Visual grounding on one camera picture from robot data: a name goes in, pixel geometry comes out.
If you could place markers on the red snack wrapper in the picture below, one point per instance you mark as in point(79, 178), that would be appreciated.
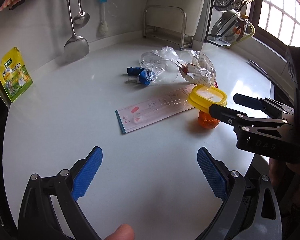
point(202, 73)

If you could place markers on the orange peel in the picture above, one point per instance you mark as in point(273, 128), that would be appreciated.
point(207, 121)

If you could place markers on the blue white bottle brush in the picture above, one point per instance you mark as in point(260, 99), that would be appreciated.
point(103, 26)

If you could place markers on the steel cutting board rack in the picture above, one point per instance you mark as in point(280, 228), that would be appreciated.
point(168, 23)

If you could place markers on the checkered paper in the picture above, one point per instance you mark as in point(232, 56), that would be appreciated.
point(193, 56)

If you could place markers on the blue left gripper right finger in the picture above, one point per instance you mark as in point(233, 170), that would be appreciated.
point(213, 173)

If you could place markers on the yellow lidded plastic container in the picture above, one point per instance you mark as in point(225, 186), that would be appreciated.
point(202, 97)

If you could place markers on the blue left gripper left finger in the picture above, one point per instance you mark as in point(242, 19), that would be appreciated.
point(84, 171)

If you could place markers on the long pink flat package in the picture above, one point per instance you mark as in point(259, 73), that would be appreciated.
point(154, 110)

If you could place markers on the yellow green seasoning pouch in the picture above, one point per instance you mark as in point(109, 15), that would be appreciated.
point(14, 76)

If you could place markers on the clear plastic cup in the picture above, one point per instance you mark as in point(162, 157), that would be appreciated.
point(148, 58)
point(159, 73)

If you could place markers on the steel spatula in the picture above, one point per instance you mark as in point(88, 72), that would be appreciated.
point(77, 46)

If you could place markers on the white cutting board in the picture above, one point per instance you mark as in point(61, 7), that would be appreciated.
point(180, 5)

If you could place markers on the steel ladle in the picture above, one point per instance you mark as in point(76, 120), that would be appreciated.
point(82, 18)

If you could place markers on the person's left hand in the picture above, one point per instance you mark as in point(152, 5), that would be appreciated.
point(123, 232)

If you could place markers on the black dish rack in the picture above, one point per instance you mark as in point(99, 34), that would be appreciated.
point(240, 31)

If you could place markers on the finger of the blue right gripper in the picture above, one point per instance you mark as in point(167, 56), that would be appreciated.
point(247, 101)
point(225, 114)

